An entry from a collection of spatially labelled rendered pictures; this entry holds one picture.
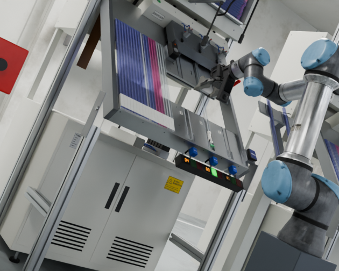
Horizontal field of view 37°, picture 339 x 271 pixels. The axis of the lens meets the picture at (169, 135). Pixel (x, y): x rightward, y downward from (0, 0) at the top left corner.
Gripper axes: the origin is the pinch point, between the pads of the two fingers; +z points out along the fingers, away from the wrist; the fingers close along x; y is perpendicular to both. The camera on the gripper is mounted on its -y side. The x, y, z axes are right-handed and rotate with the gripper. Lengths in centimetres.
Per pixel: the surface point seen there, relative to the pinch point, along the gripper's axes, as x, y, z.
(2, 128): -20, 108, 302
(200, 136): 5.2, -25.4, -5.2
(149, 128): 31.8, -33.1, -6.8
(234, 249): -47, -54, 25
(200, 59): -0.6, 20.1, 2.2
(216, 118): -268, 206, 259
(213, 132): -3.9, -19.2, -3.6
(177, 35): 15.3, 24.3, 1.0
